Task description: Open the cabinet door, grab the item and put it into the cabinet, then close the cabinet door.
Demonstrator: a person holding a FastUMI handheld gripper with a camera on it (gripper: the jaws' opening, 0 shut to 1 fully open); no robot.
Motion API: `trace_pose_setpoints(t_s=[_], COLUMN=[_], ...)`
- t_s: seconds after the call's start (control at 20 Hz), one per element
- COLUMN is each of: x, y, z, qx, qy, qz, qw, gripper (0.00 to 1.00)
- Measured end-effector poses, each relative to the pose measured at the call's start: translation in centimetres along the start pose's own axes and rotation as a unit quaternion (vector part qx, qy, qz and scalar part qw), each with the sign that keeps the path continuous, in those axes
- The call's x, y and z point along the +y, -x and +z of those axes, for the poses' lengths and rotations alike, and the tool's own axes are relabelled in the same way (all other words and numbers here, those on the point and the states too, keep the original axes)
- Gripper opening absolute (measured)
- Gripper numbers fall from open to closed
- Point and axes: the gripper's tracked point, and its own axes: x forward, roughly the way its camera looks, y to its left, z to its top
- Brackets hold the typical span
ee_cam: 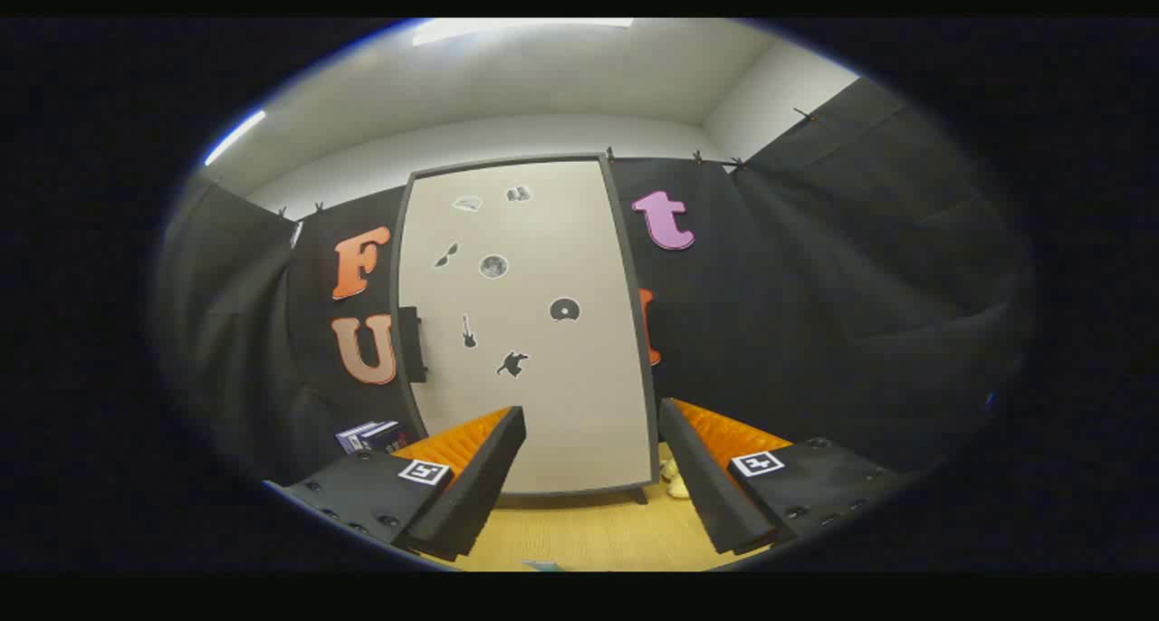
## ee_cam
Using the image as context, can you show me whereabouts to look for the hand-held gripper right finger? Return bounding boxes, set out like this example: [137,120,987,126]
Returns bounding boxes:
[658,397,915,556]

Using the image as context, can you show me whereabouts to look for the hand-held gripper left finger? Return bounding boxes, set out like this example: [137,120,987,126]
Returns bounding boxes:
[264,406,528,563]

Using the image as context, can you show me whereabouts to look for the black door handle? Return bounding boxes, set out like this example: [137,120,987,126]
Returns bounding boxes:
[398,306,428,384]

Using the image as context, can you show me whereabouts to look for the dark blue boxes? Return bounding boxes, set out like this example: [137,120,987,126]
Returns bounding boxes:
[336,420,409,455]

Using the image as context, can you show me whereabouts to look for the grey cabinet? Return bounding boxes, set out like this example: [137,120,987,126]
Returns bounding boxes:
[389,153,660,506]

